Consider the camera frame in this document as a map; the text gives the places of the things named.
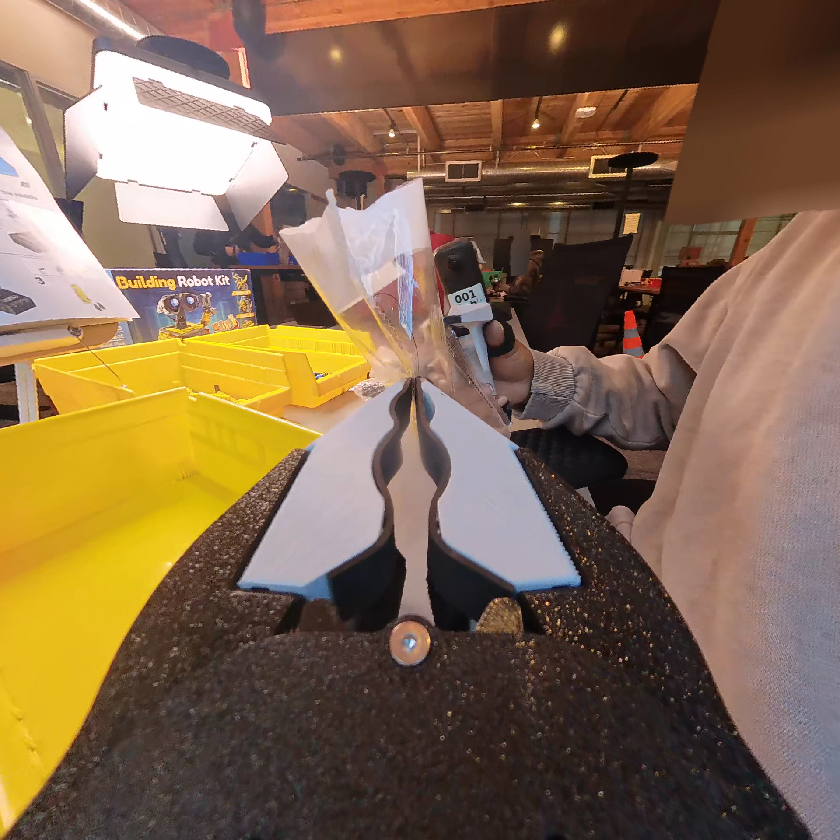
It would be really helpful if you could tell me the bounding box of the blue printed cardboard box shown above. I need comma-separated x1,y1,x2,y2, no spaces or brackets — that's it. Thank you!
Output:
108,267,259,345

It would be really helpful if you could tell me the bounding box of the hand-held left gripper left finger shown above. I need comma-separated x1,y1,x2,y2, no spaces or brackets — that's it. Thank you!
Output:
237,381,420,628

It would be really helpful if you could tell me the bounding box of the large clear labelled bag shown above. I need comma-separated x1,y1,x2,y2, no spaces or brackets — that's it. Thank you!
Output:
280,178,513,434

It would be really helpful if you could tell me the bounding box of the white stand pole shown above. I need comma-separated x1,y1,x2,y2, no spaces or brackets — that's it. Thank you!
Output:
14,361,40,424

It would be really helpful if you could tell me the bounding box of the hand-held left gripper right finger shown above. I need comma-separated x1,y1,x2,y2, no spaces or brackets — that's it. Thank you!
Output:
418,378,582,628

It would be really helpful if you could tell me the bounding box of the yellow bin with grey parts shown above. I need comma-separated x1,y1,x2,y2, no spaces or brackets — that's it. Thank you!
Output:
0,388,322,828

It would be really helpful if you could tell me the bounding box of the black textured pad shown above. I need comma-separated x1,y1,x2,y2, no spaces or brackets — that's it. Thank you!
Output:
512,427,631,489

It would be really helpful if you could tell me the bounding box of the studio light panel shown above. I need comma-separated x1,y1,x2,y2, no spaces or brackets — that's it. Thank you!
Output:
63,37,290,235

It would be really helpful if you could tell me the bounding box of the person's right forearm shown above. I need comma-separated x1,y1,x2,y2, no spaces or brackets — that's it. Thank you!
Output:
519,344,697,450

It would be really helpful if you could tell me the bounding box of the black office chair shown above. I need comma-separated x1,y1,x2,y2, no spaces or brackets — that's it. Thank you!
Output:
519,237,634,353
650,267,729,349

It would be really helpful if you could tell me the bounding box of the person's beige sweatshirt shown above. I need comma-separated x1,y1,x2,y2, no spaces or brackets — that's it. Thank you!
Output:
630,210,840,840

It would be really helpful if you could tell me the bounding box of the person's right hand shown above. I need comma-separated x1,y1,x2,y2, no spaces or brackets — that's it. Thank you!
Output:
479,322,539,408

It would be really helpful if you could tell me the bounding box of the white book stand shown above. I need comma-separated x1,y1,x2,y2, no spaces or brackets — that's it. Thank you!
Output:
0,322,119,366

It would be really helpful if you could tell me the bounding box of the instruction booklet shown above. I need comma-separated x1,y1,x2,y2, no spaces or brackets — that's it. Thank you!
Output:
0,125,139,332

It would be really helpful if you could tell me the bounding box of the yellow divided bin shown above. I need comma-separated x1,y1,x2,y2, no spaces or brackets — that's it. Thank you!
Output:
33,344,296,421

